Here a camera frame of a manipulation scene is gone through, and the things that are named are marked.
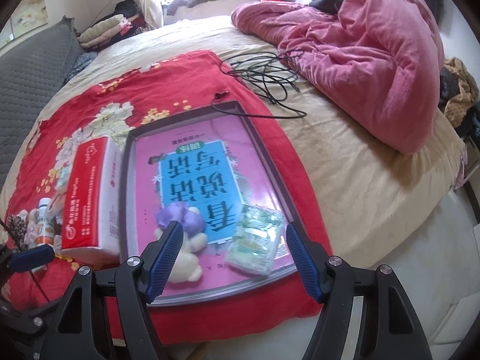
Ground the plush bear purple bow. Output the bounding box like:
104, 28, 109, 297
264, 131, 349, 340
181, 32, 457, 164
154, 202, 208, 284

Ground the green white tissue pack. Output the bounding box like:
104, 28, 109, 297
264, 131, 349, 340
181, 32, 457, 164
224, 205, 286, 276

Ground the plush bear pink skirt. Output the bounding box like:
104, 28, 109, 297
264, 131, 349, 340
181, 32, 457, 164
24, 209, 39, 248

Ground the leopard print scrunchie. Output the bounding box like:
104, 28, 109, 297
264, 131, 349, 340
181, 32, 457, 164
7, 214, 28, 251

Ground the white orange vitamin bottle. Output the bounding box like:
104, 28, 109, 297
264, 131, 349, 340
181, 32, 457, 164
35, 197, 55, 245

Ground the red white tissue box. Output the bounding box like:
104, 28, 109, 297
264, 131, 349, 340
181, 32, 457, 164
62, 136, 122, 265

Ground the cream bed sheet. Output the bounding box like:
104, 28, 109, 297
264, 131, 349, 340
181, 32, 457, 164
0, 14, 468, 271

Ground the grey tray with pink book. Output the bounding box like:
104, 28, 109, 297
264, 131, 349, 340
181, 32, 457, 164
119, 101, 299, 307

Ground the grey quilted headboard cushion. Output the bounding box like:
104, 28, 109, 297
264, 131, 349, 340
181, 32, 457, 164
0, 16, 84, 183

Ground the dark blue patterned cloth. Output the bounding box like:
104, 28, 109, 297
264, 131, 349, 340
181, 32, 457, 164
64, 51, 98, 86

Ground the pink crumpled duvet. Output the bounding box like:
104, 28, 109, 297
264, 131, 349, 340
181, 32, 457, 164
231, 0, 444, 155

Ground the brown clothes pile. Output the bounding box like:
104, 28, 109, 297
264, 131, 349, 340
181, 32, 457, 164
438, 57, 479, 128

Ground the folded clothes stack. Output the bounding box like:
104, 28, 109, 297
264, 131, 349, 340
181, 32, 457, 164
77, 0, 146, 52

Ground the white window bench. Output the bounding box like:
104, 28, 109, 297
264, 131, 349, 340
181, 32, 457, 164
163, 0, 260, 25

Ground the black tangled cable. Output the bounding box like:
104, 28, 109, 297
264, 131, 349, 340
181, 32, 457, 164
209, 49, 308, 120

